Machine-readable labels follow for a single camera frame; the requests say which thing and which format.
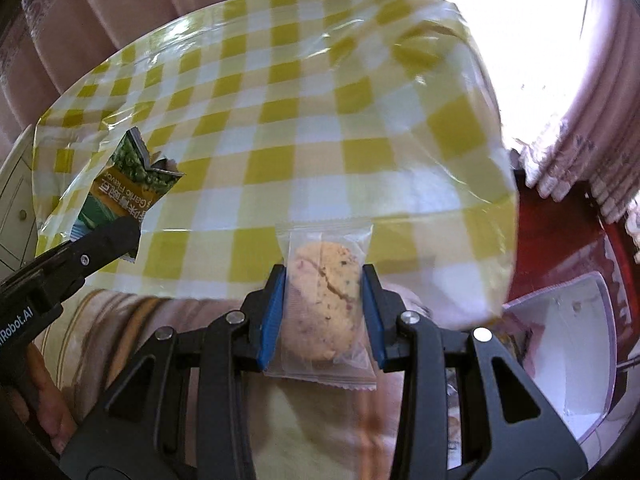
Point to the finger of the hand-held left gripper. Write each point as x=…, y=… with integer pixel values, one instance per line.
x=100, y=252

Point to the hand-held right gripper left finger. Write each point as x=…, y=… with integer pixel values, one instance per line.
x=272, y=310

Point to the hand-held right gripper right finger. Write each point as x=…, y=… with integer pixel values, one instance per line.
x=374, y=315

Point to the clear cookie packet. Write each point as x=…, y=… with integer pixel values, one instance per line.
x=325, y=300

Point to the green pea snack packet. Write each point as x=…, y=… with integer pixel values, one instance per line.
x=130, y=180

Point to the white storage box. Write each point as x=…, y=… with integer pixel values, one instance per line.
x=575, y=350

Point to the person's left hand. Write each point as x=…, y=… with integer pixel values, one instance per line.
x=52, y=405

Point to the striped beige towel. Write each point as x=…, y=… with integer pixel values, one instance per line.
x=125, y=315

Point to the white cabinet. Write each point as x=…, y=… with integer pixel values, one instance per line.
x=17, y=210

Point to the yellow white checkered tablecloth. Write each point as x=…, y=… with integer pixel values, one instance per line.
x=325, y=135

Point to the red plastic stool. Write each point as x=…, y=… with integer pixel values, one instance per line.
x=560, y=240

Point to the pink floral lace curtain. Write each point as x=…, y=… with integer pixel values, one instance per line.
x=615, y=85

